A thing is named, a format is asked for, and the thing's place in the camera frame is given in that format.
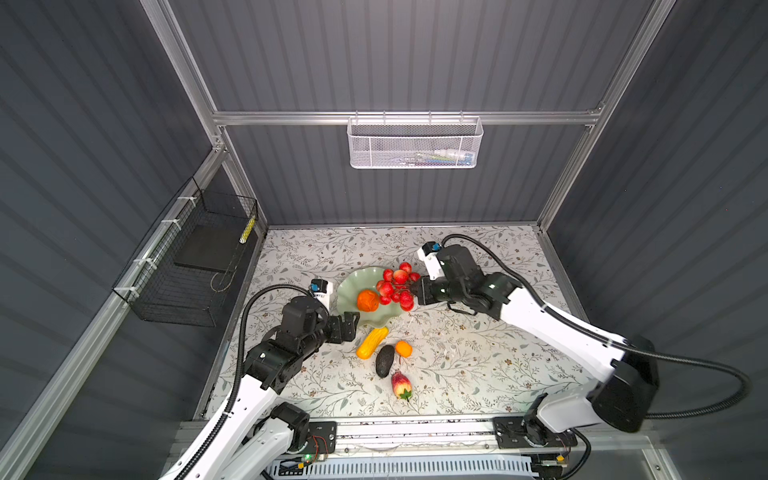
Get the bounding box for red yellow fake mango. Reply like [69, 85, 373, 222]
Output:
[391, 371, 413, 402]

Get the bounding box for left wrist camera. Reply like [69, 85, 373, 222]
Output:
[310, 278, 334, 309]

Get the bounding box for orange fake tangerine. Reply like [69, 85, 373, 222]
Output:
[356, 289, 380, 312]

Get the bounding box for floral patterned table mat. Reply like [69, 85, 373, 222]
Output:
[203, 224, 595, 420]

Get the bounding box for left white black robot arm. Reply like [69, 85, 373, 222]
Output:
[162, 292, 360, 479]

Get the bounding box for red fake grape bunch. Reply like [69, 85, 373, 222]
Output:
[375, 262, 421, 312]

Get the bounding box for yellow marker pen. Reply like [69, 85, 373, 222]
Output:
[239, 216, 256, 244]

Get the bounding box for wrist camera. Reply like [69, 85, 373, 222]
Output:
[417, 241, 444, 280]
[310, 278, 334, 309]

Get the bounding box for green scalloped fruit bowl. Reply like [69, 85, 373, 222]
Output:
[335, 266, 409, 329]

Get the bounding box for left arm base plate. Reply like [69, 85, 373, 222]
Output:
[288, 421, 338, 455]

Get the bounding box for small fake orange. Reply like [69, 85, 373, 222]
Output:
[395, 341, 413, 358]

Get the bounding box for left black corrugated cable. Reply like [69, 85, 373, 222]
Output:
[173, 283, 313, 480]

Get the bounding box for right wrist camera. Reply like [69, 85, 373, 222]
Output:
[417, 241, 444, 280]

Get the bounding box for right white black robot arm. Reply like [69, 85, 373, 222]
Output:
[411, 242, 658, 446]

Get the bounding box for pens in white basket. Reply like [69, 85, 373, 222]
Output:
[414, 149, 476, 168]

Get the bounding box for yellow fake corn cob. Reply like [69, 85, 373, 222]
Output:
[356, 327, 389, 360]

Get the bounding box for black corrugated cable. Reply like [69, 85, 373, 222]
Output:
[173, 283, 313, 480]
[440, 233, 752, 420]

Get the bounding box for black wire basket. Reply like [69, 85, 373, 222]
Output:
[113, 181, 259, 328]

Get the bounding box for dark fake avocado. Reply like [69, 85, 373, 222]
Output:
[375, 345, 396, 378]

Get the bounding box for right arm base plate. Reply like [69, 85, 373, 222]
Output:
[491, 416, 578, 450]

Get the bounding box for right black corrugated cable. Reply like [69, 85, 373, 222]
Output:
[440, 233, 752, 420]

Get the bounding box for white wire mesh basket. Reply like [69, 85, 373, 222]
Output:
[346, 113, 484, 170]

